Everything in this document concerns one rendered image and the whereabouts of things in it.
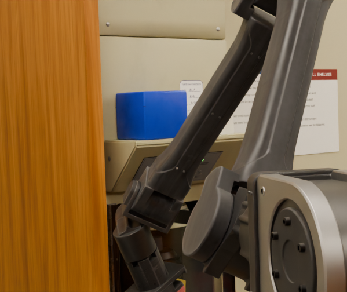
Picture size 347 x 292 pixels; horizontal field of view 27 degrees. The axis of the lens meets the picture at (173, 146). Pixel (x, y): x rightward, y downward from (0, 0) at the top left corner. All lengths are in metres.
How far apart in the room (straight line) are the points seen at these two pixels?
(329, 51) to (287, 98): 1.67
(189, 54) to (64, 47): 0.30
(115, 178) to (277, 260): 0.82
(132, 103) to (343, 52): 1.29
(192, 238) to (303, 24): 0.29
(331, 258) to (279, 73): 0.36
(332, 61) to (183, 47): 1.04
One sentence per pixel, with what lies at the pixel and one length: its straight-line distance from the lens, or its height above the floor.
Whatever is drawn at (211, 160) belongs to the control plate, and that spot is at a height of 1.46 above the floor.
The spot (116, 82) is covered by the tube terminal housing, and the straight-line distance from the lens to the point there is 1.42.
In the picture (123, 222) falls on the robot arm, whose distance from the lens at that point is 1.19.
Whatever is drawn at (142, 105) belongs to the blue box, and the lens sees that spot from 1.33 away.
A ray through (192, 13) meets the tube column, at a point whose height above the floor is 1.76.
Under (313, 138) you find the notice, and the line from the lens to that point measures 2.41.
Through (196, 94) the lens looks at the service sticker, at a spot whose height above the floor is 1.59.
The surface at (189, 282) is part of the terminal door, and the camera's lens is 1.27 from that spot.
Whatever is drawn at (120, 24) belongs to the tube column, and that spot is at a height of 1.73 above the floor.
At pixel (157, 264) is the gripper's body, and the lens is 1.18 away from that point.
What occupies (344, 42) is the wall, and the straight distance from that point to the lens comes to 2.54.
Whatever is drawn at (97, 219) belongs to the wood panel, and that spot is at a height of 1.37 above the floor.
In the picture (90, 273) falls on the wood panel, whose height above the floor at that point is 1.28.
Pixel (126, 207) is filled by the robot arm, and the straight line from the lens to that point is 1.14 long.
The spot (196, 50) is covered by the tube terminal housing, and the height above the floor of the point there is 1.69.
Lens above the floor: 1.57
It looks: 3 degrees down
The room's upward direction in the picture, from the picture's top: 2 degrees counter-clockwise
